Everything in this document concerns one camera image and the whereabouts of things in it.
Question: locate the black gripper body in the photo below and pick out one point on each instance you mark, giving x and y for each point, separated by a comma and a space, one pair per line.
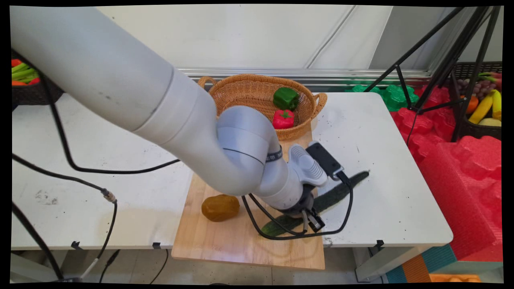
299, 206

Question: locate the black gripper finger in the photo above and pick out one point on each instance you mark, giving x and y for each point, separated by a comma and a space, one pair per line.
317, 222
305, 222

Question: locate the long dark green cucumber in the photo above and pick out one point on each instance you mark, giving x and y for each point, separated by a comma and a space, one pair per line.
333, 198

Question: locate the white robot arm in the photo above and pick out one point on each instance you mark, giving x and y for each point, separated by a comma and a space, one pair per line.
100, 68

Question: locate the white table leg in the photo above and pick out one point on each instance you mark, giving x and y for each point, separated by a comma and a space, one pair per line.
381, 263

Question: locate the brown toy potato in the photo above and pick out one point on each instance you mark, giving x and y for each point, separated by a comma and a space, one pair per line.
220, 208

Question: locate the light wooden cutting board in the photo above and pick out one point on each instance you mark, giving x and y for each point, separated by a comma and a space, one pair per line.
225, 245

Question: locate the red toy bell pepper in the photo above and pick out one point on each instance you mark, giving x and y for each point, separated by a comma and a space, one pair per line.
283, 120

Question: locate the green toy bell pepper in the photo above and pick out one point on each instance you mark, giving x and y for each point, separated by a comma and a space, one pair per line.
286, 98

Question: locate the teal and orange striped mat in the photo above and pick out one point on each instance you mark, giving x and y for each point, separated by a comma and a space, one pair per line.
425, 265

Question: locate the green foam mat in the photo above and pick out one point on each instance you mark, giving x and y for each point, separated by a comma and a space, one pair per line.
395, 96

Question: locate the red foam mat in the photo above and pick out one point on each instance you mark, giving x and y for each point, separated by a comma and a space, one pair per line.
425, 124

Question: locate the large red foam block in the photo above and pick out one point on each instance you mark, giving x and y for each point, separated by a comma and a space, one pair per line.
461, 192

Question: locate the orange toy fruit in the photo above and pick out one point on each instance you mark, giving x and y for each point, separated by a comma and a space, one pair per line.
473, 104

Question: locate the yellow toy banana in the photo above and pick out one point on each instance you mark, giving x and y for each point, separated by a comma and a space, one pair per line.
481, 108

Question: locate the black tripod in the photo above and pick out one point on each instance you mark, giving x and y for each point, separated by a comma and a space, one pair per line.
449, 62

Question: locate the purple toy grapes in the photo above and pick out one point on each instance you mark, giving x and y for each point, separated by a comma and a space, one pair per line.
482, 86

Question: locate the black mesh crate with fruit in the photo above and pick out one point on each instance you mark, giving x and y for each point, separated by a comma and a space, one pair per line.
492, 66

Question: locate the black basket with vegetables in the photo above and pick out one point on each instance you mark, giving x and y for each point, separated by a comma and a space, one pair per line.
36, 94

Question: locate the green toy vegetables bunch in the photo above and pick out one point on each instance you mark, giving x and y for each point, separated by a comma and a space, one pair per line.
23, 72

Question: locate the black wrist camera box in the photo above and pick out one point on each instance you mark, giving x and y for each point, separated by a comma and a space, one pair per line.
323, 158

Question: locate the aluminium window rail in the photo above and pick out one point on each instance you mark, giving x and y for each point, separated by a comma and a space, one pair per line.
361, 73

